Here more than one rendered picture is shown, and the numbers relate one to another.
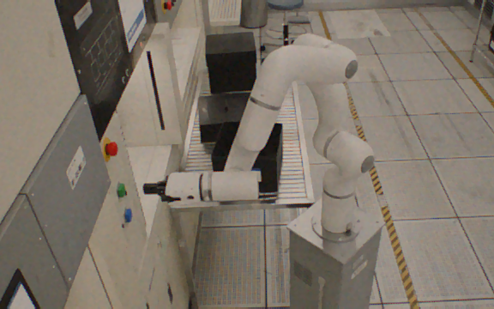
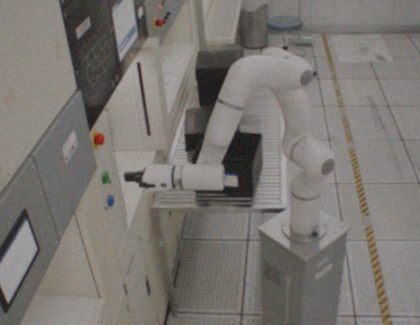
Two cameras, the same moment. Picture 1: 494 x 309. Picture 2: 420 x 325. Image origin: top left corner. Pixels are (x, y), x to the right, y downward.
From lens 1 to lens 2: 0.38 m
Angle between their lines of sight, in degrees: 6
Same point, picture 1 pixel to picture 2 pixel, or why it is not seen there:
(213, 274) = (194, 282)
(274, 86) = (237, 89)
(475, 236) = not seen: outside the picture
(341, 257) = (305, 255)
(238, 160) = (208, 156)
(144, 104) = (133, 111)
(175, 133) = (160, 139)
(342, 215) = (308, 217)
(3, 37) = (25, 41)
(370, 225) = (335, 229)
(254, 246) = (235, 259)
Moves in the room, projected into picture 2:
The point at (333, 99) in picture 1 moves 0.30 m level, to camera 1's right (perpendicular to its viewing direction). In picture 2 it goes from (294, 105) to (382, 103)
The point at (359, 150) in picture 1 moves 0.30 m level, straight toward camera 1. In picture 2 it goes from (320, 153) to (304, 204)
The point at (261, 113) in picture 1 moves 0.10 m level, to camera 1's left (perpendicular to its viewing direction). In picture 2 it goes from (226, 112) to (194, 113)
